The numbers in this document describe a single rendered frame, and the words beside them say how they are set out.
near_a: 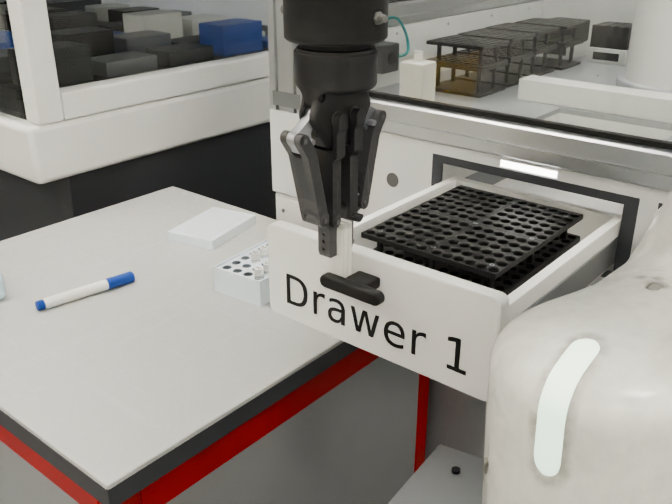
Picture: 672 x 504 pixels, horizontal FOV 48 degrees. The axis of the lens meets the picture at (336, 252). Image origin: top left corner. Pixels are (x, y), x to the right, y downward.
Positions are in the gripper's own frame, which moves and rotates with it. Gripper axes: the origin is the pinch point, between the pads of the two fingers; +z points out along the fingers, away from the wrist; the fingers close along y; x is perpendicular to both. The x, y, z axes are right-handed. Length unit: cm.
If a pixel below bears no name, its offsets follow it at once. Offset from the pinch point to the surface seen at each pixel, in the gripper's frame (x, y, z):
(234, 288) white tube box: -25.1, -8.6, 15.6
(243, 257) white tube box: -28.7, -13.8, 13.8
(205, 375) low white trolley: -13.8, 6.6, 17.1
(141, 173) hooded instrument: -79, -34, 17
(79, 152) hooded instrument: -77, -19, 9
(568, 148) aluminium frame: 8.2, -35.2, -4.3
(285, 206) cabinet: -41, -35, 15
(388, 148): -19.4, -35.4, 0.9
